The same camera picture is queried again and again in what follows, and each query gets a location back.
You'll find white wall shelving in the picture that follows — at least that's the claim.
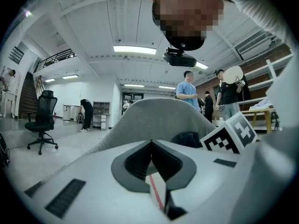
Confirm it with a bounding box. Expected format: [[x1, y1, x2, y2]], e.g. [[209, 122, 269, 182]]
[[238, 54, 294, 105]]

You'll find white cloth pile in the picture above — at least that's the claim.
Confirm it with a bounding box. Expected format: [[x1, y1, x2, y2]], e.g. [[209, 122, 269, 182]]
[[249, 98, 274, 111]]

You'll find black wall vent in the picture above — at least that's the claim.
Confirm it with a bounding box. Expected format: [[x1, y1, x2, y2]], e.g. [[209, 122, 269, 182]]
[[8, 46, 25, 65]]

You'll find black balcony railing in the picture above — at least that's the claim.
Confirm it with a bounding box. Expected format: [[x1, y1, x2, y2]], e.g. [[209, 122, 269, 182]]
[[33, 48, 77, 74]]

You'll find grey shelf unit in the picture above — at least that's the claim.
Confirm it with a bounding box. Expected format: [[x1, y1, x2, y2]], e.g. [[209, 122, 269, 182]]
[[93, 101, 110, 115]]

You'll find dark wooden staircase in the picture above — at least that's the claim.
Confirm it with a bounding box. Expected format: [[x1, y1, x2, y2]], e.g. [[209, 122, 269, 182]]
[[18, 71, 39, 119]]

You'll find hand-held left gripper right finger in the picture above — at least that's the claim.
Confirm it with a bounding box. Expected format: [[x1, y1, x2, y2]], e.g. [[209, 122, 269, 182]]
[[151, 140, 248, 224]]

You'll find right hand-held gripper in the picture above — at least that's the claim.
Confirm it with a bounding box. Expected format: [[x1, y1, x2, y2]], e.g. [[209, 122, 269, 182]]
[[199, 111, 258, 154]]

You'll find white round paddle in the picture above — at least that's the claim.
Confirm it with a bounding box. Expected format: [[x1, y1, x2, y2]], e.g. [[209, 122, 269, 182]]
[[223, 65, 245, 84]]

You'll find person's head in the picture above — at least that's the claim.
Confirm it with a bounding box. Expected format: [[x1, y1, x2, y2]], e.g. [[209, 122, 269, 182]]
[[149, 0, 225, 51]]

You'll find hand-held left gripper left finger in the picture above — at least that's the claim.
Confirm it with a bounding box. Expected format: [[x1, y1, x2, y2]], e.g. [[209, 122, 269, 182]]
[[23, 140, 167, 224]]

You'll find wooden table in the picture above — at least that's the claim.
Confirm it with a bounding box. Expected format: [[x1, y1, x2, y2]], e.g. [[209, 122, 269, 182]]
[[240, 108, 276, 134]]

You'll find black head camera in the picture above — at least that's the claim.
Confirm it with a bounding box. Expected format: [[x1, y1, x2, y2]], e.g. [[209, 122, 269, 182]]
[[163, 47, 197, 68]]

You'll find white drawer cabinet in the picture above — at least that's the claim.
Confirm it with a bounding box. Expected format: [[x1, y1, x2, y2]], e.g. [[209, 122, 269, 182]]
[[92, 114, 110, 131]]

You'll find grey chair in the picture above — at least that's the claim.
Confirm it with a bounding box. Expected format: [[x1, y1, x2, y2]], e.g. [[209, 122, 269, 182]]
[[83, 98, 217, 157]]

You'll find ceiling air conditioner vent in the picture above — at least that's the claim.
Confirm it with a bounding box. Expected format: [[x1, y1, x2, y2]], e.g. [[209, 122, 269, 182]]
[[235, 29, 273, 61]]

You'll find dark cloth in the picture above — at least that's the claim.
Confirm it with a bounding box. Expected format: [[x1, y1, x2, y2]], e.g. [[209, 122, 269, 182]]
[[171, 131, 203, 148]]

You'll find black mesh office chair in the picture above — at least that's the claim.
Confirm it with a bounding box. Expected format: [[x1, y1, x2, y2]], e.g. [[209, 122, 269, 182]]
[[24, 90, 59, 155]]

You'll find black bag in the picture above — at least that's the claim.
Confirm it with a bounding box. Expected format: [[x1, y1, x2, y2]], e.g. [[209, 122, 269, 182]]
[[0, 132, 11, 168]]

